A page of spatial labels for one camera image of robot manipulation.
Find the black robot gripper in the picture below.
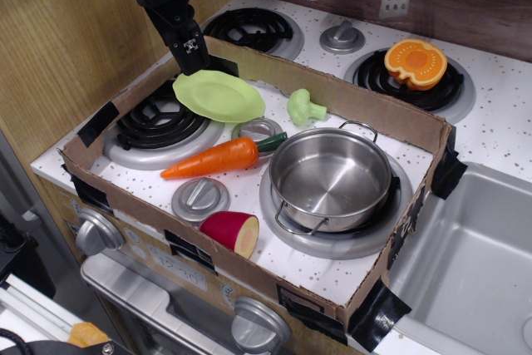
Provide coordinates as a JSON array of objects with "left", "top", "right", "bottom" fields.
[{"left": 137, "top": 0, "right": 209, "bottom": 76}]

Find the orange toy carrot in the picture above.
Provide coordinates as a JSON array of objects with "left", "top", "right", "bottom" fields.
[{"left": 160, "top": 132, "right": 288, "bottom": 180}]

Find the light green plastic plate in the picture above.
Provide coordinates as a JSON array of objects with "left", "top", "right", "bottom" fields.
[{"left": 172, "top": 70, "right": 266, "bottom": 123}]

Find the back left stove burner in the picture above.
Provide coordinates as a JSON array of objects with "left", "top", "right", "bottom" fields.
[{"left": 202, "top": 7, "right": 304, "bottom": 61}]

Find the stove burner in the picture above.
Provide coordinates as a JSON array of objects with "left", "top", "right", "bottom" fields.
[
  {"left": 104, "top": 80, "right": 224, "bottom": 170},
  {"left": 259, "top": 157, "right": 412, "bottom": 260},
  {"left": 202, "top": 7, "right": 304, "bottom": 61},
  {"left": 344, "top": 48, "right": 475, "bottom": 125}
]

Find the front left stove burner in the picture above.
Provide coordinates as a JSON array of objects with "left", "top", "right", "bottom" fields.
[{"left": 104, "top": 80, "right": 224, "bottom": 170}]

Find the silver knob centre back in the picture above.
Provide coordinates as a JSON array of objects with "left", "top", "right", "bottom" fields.
[{"left": 231, "top": 118, "right": 283, "bottom": 142}]

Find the green toy broccoli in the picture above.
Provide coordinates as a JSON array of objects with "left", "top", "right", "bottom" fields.
[{"left": 287, "top": 88, "right": 327, "bottom": 126}]

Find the silver knob centre front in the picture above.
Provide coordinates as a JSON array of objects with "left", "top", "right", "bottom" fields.
[{"left": 171, "top": 178, "right": 230, "bottom": 225}]

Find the silver knob rear stovetop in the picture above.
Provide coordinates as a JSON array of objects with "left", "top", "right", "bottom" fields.
[{"left": 319, "top": 20, "right": 365, "bottom": 54}]

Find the cardboard fence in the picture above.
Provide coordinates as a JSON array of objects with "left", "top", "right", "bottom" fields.
[{"left": 57, "top": 35, "right": 469, "bottom": 352}]

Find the red toy fruit half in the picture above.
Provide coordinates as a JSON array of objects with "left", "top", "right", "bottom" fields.
[{"left": 199, "top": 211, "right": 259, "bottom": 259}]

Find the stainless steel pot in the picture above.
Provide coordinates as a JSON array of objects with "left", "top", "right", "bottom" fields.
[{"left": 269, "top": 121, "right": 392, "bottom": 236}]

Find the silver oven knob left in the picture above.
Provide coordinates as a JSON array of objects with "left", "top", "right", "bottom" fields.
[{"left": 76, "top": 208, "right": 125, "bottom": 256}]

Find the silver oven knob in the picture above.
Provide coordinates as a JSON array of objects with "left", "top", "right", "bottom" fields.
[
  {"left": 76, "top": 208, "right": 125, "bottom": 256},
  {"left": 231, "top": 296, "right": 292, "bottom": 354}
]

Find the orange toy pumpkin half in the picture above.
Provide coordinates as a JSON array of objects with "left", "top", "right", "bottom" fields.
[{"left": 384, "top": 39, "right": 448, "bottom": 91}]

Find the front right stove burner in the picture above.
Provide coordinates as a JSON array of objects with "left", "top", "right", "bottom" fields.
[{"left": 259, "top": 157, "right": 412, "bottom": 260}]

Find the back right stove burner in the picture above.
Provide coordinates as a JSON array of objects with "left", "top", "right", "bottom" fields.
[{"left": 344, "top": 48, "right": 475, "bottom": 125}]

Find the silver oven knob right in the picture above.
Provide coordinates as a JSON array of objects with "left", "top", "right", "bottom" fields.
[{"left": 231, "top": 296, "right": 292, "bottom": 354}]

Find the yellow sponge piece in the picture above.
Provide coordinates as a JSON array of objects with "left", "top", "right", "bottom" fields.
[{"left": 67, "top": 322, "right": 109, "bottom": 348}]

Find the grey toy sink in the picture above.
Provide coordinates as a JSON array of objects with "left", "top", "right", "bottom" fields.
[{"left": 390, "top": 164, "right": 531, "bottom": 354}]

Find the oven door handle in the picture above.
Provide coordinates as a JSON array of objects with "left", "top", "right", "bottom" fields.
[{"left": 81, "top": 254, "right": 177, "bottom": 326}]

